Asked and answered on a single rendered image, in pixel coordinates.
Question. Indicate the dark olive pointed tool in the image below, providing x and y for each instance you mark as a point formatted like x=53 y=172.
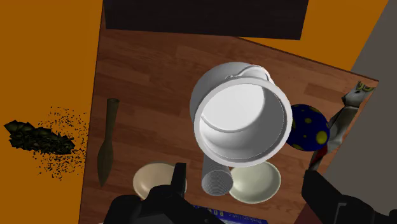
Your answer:
x=107 y=149

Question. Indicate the beige bowl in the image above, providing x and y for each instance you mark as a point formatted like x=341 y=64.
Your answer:
x=152 y=178

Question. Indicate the large white cup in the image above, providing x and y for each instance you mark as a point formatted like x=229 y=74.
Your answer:
x=238 y=118

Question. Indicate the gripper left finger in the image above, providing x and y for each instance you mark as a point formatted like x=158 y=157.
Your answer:
x=161 y=206

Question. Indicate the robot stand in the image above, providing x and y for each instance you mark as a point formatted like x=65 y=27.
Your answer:
x=204 y=17

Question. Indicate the blue book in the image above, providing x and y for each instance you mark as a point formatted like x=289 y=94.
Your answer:
x=238 y=216

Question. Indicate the blue ball with yellow spots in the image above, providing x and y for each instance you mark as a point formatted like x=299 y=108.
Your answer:
x=307 y=130

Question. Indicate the grey ribbed cylinder cup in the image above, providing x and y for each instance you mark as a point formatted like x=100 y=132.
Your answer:
x=216 y=181

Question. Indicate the grey toy figure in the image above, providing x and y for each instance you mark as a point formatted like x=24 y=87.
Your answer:
x=339 y=124

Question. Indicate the brown wooden table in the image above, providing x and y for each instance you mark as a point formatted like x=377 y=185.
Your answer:
x=149 y=80

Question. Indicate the pale greenish white bowl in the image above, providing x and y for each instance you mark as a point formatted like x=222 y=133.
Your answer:
x=256 y=184

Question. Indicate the dark leafy clump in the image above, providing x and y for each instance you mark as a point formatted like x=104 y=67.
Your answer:
x=40 y=138

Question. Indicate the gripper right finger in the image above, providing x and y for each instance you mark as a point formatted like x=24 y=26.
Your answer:
x=328 y=204

